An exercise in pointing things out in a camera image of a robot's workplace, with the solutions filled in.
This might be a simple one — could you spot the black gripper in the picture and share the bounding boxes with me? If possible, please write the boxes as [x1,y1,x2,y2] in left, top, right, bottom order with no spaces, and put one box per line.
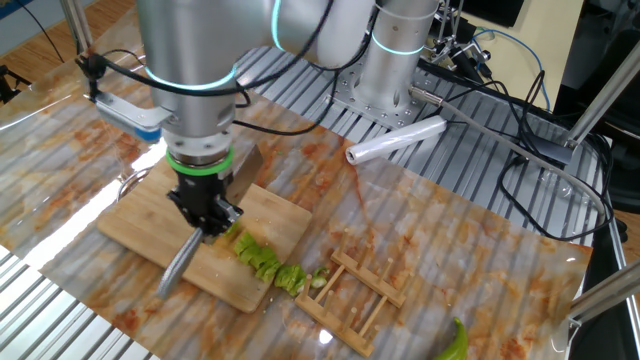
[167,172,245,246]

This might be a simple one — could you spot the steel cleaver knife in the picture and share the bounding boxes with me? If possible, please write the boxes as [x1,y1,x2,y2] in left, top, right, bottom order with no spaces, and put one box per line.
[155,144,264,301]

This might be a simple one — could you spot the wooden cutting board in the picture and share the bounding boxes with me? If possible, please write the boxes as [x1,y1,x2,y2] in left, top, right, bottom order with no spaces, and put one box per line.
[96,159,314,314]

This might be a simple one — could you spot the curved green chili pepper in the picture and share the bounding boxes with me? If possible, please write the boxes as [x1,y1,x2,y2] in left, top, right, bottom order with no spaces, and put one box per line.
[432,317,470,360]

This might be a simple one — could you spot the cut green pepper chunk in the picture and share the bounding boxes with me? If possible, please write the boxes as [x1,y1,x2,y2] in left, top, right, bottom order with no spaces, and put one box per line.
[273,263,308,297]
[255,258,282,284]
[238,242,264,265]
[233,230,257,255]
[248,244,277,271]

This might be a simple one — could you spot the cut green pepper stem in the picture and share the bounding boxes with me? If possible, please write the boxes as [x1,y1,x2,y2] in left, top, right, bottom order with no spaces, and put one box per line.
[309,267,331,290]

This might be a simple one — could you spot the wooden peg rack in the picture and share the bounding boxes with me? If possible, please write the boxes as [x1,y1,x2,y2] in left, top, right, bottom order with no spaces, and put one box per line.
[293,229,415,359]

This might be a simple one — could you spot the white plastic film roll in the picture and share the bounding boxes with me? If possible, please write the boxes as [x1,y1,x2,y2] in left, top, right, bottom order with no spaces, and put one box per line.
[344,115,448,166]

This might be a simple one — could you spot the black tripod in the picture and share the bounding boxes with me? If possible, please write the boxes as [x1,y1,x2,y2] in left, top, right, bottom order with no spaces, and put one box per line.
[0,64,31,104]

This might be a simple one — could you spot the marble pattern plastic mat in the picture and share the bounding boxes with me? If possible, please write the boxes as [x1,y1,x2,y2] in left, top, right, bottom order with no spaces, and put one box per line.
[0,7,594,360]

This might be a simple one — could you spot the beige cabinet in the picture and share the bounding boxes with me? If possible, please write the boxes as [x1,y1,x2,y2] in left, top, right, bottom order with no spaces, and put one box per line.
[474,0,585,111]

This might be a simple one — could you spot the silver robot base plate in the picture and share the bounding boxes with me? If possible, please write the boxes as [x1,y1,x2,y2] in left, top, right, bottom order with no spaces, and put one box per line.
[324,64,442,132]

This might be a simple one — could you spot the black camera cable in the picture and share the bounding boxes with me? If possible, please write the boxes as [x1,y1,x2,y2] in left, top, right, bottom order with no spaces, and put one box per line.
[74,0,381,137]

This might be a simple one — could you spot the aluminium frame post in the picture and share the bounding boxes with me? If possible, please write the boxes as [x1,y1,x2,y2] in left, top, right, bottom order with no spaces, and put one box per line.
[567,39,640,149]
[59,0,94,54]
[569,259,640,326]

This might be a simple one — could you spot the black cable bundle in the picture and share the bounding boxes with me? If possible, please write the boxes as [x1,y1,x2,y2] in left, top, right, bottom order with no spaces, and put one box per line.
[497,69,616,244]

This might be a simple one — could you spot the blue cable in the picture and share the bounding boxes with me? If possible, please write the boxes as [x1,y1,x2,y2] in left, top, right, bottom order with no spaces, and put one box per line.
[472,28,552,112]

